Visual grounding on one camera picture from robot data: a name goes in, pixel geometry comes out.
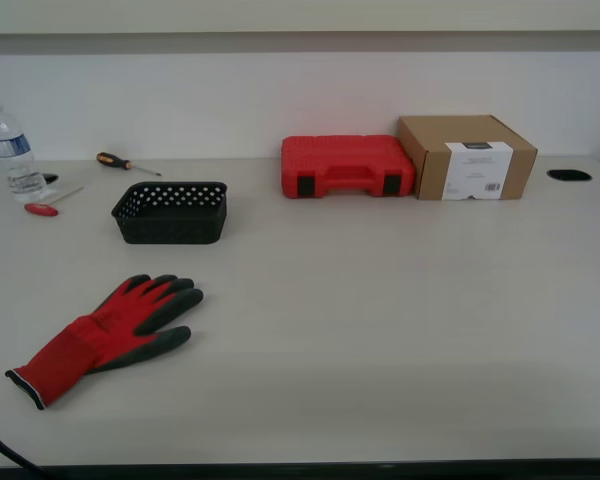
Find black perforated plastic basket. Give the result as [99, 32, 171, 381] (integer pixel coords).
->
[111, 181, 228, 246]

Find red and black work glove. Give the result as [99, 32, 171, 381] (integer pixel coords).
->
[4, 273, 204, 411]

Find red plastic tool case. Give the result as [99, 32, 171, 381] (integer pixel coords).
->
[280, 134, 417, 200]

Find brown cardboard box white label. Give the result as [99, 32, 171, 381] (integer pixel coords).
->
[397, 114, 539, 202]

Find orange and black screwdriver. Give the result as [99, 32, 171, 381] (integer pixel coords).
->
[95, 152, 163, 178]

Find large black table grommet hole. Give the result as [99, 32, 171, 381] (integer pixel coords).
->
[546, 169, 593, 182]

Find clear plastic water bottle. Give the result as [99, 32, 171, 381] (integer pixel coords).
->
[0, 103, 49, 204]

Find black cable at table edge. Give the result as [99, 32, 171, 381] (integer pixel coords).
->
[0, 421, 51, 476]

